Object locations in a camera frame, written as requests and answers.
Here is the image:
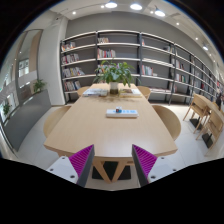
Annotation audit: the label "wooden chair at side desk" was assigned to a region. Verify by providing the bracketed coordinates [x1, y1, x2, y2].
[188, 94, 209, 131]

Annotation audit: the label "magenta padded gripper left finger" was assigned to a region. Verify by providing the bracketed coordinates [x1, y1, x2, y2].
[47, 145, 95, 187]

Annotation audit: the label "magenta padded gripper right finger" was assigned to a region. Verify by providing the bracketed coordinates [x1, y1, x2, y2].
[131, 143, 178, 188]

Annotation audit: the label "wooden chair far left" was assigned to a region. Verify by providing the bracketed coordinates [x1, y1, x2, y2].
[77, 86, 90, 97]

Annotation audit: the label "green potted plant white pot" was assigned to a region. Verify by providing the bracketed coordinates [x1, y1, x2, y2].
[93, 60, 134, 94]

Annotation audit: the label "wooden chair near left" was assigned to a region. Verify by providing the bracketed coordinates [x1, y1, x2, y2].
[43, 106, 70, 137]

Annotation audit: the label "white power strip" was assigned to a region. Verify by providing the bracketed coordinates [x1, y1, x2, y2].
[106, 109, 139, 118]

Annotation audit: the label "wooden side desk right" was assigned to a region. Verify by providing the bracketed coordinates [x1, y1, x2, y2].
[197, 95, 224, 150]

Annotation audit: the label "wooden chair far right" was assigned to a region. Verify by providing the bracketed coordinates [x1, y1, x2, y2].
[138, 86, 151, 99]

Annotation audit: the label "book stack on right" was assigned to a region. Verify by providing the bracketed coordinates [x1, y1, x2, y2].
[119, 89, 142, 98]

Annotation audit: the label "long light wooden table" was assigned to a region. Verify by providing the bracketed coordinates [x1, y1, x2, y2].
[43, 82, 179, 184]

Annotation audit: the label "large grey wall bookshelf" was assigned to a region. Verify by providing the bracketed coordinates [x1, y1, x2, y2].
[60, 30, 221, 104]

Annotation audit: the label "grey low partition ledge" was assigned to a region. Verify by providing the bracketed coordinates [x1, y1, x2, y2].
[4, 90, 51, 151]

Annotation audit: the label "open magazine on left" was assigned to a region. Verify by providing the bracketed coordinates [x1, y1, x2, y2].
[83, 88, 108, 97]

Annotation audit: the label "small potted plant by window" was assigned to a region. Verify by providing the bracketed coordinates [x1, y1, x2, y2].
[33, 79, 46, 93]

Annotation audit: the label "wooden chair near right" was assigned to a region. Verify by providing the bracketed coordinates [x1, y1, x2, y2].
[153, 105, 181, 140]

